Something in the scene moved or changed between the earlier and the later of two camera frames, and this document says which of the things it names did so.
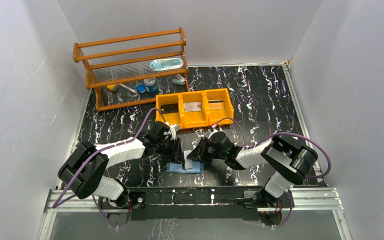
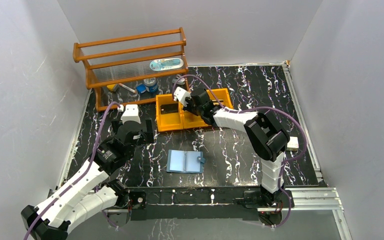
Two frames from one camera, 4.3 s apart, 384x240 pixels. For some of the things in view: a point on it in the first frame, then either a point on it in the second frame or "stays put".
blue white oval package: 164,64 stays put
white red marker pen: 127,88 stays put
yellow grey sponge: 112,87 stays put
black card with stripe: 172,108 stays put
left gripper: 174,149 → 134,133
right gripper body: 204,151 → 189,106
